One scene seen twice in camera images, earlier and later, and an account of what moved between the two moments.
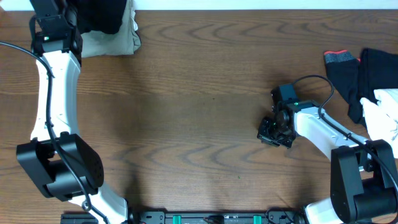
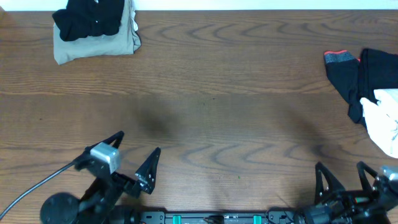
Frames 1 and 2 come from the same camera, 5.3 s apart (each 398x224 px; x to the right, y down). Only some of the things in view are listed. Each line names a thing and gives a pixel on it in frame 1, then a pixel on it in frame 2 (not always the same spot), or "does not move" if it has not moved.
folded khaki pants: x=126 y=42 does not move
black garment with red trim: x=356 y=78 does not move
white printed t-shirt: x=382 y=117 does not move
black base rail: x=196 y=217 does not move
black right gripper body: x=272 y=133 -> x=359 y=201
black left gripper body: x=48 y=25 -> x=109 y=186
